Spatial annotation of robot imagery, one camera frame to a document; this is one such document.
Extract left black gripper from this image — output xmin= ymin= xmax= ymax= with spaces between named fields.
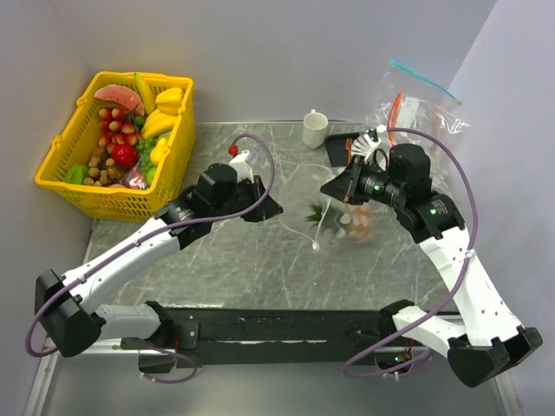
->
xmin=210 ymin=174 xmax=284 ymax=222

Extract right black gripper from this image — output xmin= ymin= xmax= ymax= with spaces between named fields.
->
xmin=320 ymin=154 xmax=405 ymax=207

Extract toy pineapple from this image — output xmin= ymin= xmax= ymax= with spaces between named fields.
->
xmin=304 ymin=203 xmax=372 ymax=240

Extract polka dot zip bag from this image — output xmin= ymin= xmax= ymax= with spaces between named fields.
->
xmin=278 ymin=164 xmax=373 ymax=251

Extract red toy apple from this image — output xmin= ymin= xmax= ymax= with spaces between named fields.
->
xmin=110 ymin=144 xmax=139 ymax=170

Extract red toy strawberries bunch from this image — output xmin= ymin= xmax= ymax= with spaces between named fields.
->
xmin=98 ymin=107 xmax=144 ymax=153

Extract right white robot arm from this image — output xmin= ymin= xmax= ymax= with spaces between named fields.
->
xmin=321 ymin=144 xmax=543 ymax=387

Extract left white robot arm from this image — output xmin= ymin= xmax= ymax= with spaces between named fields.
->
xmin=32 ymin=163 xmax=284 ymax=358

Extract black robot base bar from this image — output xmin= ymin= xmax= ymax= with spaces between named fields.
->
xmin=147 ymin=308 xmax=395 ymax=367

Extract clear zip bag orange seal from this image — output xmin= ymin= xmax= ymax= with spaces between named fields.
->
xmin=367 ymin=94 xmax=468 ymax=179

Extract clear zip bag blue seal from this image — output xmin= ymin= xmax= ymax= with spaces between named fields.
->
xmin=373 ymin=59 xmax=460 ymax=119

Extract black plastic tray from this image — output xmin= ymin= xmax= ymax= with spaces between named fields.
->
xmin=323 ymin=132 xmax=359 ymax=167

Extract striped white plate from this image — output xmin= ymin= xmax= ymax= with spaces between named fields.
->
xmin=351 ymin=133 xmax=380 ymax=160

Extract white ceramic mug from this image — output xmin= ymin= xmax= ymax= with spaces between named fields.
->
xmin=302 ymin=109 xmax=329 ymax=150

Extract green toy apple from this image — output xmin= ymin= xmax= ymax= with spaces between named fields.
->
xmin=146 ymin=166 xmax=157 ymax=187

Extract yellow toy lemon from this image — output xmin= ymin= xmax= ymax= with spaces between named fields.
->
xmin=149 ymin=136 xmax=169 ymax=166

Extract green toy grapes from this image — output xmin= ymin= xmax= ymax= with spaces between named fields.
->
xmin=136 ymin=138 xmax=157 ymax=174

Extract yellow toy banana bunch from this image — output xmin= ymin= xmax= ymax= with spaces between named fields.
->
xmin=141 ymin=109 xmax=178 ymax=139

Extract yellow toy bell pepper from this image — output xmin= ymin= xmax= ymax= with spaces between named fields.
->
xmin=155 ymin=88 xmax=184 ymax=115

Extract brown toy longan bunch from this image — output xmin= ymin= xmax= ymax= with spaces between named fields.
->
xmin=82 ymin=147 xmax=123 ymax=187

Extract toy watermelon slice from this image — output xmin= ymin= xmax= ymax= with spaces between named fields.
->
xmin=94 ymin=84 xmax=145 ymax=116

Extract green toy starfruit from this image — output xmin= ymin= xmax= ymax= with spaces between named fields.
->
xmin=64 ymin=164 xmax=89 ymax=185

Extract yellow plastic basket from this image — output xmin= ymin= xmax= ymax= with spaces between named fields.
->
xmin=35 ymin=71 xmax=196 ymax=222

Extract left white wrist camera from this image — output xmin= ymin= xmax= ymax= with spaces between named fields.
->
xmin=228 ymin=145 xmax=260 ymax=182

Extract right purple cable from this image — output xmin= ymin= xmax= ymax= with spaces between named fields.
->
xmin=342 ymin=127 xmax=480 ymax=378

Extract purple cable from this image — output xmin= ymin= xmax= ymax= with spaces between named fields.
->
xmin=24 ymin=133 xmax=275 ymax=357
xmin=342 ymin=127 xmax=480 ymax=378

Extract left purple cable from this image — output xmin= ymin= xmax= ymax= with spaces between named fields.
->
xmin=24 ymin=133 xmax=275 ymax=357

